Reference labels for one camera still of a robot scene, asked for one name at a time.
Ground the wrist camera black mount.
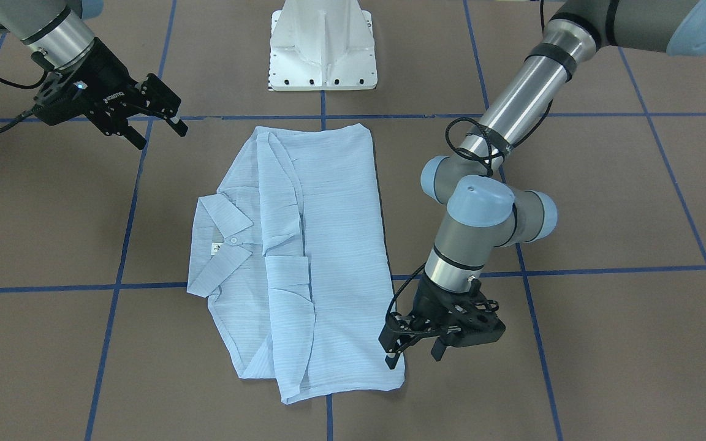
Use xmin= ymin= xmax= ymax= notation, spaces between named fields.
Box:
xmin=448 ymin=291 xmax=506 ymax=348
xmin=32 ymin=69 xmax=94 ymax=126

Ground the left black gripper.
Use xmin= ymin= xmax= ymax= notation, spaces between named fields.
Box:
xmin=379 ymin=274 xmax=481 ymax=369

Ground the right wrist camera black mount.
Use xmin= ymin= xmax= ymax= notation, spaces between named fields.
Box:
xmin=32 ymin=69 xmax=94 ymax=126

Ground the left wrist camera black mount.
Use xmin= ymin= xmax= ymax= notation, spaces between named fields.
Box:
xmin=448 ymin=291 xmax=506 ymax=348

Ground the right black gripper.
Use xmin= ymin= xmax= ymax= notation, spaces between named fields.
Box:
xmin=65 ymin=37 xmax=188 ymax=151

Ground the white pedestal column with base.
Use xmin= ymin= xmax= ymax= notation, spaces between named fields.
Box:
xmin=267 ymin=1 xmax=378 ymax=91

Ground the light blue button shirt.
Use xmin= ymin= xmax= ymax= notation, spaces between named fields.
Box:
xmin=187 ymin=124 xmax=404 ymax=405

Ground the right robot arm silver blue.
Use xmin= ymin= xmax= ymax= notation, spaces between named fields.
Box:
xmin=0 ymin=1 xmax=188 ymax=149

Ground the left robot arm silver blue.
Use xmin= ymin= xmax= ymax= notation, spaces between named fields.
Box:
xmin=379 ymin=1 xmax=706 ymax=369

